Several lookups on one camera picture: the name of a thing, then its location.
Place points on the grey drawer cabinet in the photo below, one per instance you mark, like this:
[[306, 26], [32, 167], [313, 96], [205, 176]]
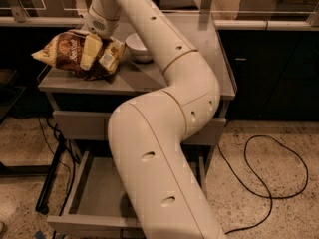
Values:
[[67, 92]]

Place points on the closed top drawer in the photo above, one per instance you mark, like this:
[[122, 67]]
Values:
[[93, 126]]

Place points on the white ceramic bowl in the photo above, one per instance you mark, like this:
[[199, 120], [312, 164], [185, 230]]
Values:
[[137, 49]]

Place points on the open middle drawer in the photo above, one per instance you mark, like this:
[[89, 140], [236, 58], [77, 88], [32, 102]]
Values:
[[96, 196]]

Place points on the brown chip bag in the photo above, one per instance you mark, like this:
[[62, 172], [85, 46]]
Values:
[[64, 52]]

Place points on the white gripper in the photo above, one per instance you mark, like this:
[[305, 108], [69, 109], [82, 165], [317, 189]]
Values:
[[99, 26]]

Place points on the black table leg frame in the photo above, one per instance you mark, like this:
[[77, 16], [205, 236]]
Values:
[[48, 171]]

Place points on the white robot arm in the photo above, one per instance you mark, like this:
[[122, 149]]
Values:
[[145, 133]]

